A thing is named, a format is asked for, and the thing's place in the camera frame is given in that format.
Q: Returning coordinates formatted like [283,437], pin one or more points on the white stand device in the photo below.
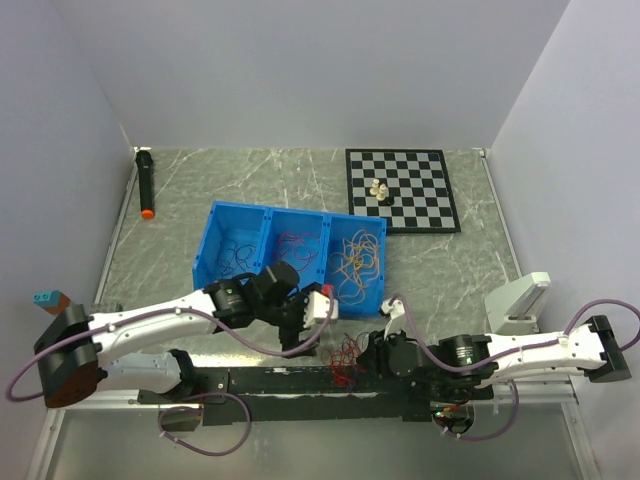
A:
[514,308]

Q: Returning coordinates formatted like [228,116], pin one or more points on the black and white chessboard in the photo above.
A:
[417,180]

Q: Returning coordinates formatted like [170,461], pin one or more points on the white chess piece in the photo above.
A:
[374,189]
[382,193]

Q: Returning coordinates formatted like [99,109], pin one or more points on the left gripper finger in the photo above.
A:
[289,340]
[306,342]

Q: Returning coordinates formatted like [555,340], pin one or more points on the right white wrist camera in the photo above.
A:
[394,312]

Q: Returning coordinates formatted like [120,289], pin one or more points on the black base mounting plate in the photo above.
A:
[311,392]

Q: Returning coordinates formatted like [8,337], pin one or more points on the blue and brown toy block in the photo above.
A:
[52,301]

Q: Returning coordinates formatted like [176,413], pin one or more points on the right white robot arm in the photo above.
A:
[473,362]

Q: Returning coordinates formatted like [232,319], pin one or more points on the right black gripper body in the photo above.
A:
[379,342]

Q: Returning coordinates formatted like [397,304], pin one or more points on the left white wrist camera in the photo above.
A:
[321,305]

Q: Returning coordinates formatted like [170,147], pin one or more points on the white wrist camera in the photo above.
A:
[321,305]
[394,312]

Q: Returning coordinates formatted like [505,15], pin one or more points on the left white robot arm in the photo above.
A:
[80,353]

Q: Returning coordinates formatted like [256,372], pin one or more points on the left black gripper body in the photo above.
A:
[288,312]

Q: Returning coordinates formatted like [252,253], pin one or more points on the blue three-compartment plastic bin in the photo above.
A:
[344,251]

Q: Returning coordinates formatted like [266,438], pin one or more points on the black marker orange cap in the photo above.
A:
[145,166]

